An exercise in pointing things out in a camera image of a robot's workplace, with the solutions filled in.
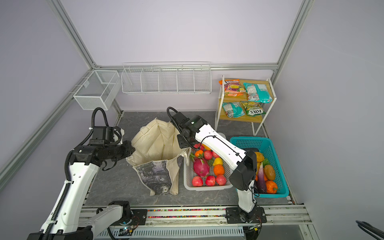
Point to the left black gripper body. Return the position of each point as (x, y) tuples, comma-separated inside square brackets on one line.
[(118, 151)]

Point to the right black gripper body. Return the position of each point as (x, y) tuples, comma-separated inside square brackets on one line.
[(184, 142)]

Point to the cream canvas grocery bag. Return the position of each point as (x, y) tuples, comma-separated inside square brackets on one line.
[(158, 157)]

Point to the orange fruit large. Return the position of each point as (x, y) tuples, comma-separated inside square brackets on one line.
[(219, 170)]

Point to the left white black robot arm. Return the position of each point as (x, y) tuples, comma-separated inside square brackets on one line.
[(81, 166)]

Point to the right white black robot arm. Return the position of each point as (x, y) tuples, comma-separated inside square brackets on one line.
[(242, 163)]

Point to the teal snack bag lower shelf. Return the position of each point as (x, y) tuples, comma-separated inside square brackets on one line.
[(233, 110)]

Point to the teal snack bag shelf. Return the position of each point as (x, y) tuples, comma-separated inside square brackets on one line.
[(233, 110), (258, 93)]

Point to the orange snack bag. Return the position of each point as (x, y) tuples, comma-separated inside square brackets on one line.
[(233, 88)]

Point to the green Foxs candy bag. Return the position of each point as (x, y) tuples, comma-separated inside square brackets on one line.
[(253, 109)]

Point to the teal snack bag top shelf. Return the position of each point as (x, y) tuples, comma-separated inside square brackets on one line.
[(258, 93)]

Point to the yellow pear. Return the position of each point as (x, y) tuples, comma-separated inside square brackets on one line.
[(206, 148)]

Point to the small orange tangerine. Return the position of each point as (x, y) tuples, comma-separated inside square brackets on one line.
[(199, 154)]

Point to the white plastic fruit basket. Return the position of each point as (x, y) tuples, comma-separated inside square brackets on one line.
[(189, 174)]

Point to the yellow lemon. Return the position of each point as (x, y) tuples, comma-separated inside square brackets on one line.
[(217, 161)]

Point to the small white mesh basket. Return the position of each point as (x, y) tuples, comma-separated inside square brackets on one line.
[(99, 90)]

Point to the white wooden two-tier shelf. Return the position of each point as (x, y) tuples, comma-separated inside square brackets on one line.
[(248, 101)]

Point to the teal plastic vegetable basket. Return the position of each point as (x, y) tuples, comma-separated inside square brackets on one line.
[(265, 149)]

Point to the brown potato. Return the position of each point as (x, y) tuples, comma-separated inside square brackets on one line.
[(269, 172)]

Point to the purple eggplant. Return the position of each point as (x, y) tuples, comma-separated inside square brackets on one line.
[(261, 183)]

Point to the orange bell pepper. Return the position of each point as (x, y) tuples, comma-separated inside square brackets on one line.
[(272, 187)]

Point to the long white wire basket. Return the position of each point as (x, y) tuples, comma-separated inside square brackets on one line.
[(167, 78)]

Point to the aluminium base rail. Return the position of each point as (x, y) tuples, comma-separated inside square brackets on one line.
[(213, 222)]

